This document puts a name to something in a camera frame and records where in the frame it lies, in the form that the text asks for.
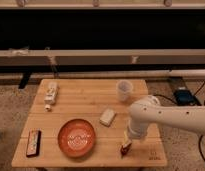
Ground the dark red pepper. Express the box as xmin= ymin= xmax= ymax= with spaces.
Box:
xmin=120 ymin=146 xmax=129 ymax=156

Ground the black cable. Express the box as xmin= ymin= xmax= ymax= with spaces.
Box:
xmin=152 ymin=75 xmax=205 ymax=158

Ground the white soap bar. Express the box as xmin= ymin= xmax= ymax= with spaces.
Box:
xmin=99 ymin=109 xmax=116 ymax=127

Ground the clear plastic cup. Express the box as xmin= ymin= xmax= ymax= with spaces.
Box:
xmin=116 ymin=80 xmax=133 ymax=102

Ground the orange ceramic bowl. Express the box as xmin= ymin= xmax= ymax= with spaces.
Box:
xmin=58 ymin=119 xmax=96 ymax=158

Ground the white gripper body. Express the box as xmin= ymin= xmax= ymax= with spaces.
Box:
xmin=127 ymin=120 xmax=149 ymax=139

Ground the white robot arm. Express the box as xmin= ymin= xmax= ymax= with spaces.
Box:
xmin=122 ymin=95 xmax=205 ymax=148

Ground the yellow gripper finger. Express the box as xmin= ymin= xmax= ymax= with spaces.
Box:
xmin=122 ymin=132 xmax=132 ymax=148

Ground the white tube bottle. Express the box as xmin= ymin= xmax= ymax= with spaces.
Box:
xmin=44 ymin=82 xmax=59 ymax=111

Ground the black power adapter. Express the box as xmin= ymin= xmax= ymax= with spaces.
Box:
xmin=174 ymin=89 xmax=201 ymax=106

